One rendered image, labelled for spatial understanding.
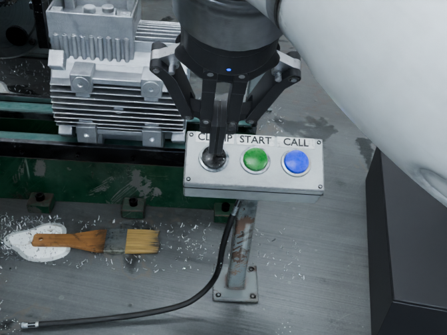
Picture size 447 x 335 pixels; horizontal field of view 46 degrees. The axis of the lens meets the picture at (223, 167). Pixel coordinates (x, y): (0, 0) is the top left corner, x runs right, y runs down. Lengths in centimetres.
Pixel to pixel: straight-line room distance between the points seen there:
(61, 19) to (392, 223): 57
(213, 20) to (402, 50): 16
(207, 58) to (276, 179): 28
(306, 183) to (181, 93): 23
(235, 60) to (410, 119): 19
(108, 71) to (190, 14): 47
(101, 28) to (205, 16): 47
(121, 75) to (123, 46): 4
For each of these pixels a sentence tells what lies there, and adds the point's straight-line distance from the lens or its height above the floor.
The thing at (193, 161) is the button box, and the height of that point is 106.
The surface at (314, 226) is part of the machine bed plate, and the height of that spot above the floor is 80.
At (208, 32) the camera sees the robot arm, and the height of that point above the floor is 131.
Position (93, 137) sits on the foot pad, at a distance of 83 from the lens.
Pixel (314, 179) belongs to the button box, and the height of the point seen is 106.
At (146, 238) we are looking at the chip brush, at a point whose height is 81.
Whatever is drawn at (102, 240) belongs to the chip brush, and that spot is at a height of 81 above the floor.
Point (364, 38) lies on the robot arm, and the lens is 21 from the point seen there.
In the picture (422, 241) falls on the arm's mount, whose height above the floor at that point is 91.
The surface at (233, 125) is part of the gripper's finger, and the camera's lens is 52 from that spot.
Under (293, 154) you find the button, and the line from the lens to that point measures 64.
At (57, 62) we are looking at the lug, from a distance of 80.
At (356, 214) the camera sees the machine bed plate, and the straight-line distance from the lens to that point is 100.
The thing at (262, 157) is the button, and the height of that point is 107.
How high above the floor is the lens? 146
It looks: 40 degrees down
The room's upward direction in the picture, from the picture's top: 6 degrees clockwise
